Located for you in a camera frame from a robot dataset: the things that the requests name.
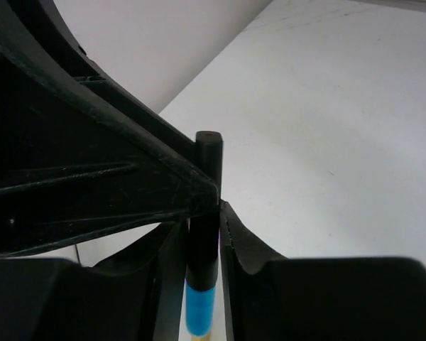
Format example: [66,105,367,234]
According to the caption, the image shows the small yellow eraser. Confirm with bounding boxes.
[191,333,211,341]

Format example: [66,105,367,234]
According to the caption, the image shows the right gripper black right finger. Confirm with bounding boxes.
[220,202,426,340]

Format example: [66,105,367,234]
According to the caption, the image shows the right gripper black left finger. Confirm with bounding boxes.
[0,221,187,340]

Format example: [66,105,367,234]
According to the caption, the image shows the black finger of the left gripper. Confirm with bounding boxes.
[0,1,219,257]

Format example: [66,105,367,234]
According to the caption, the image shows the blue cap black highlighter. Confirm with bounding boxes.
[185,131,223,338]

